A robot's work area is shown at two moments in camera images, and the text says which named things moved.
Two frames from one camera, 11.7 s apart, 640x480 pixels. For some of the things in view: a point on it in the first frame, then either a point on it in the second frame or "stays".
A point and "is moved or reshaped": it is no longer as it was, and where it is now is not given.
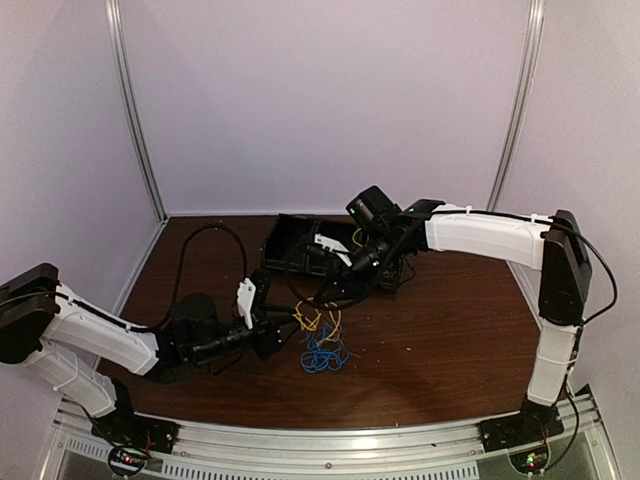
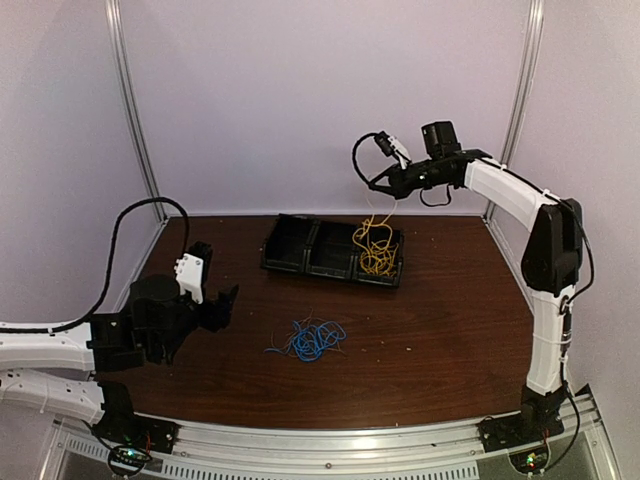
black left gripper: (267, 338) -> (218, 314)
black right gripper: (351, 285) -> (400, 187)
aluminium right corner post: (534, 42) stays
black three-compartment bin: (290, 234) stays
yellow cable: (331, 315) is moved or reshaped
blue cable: (327, 353) is moved or reshaped
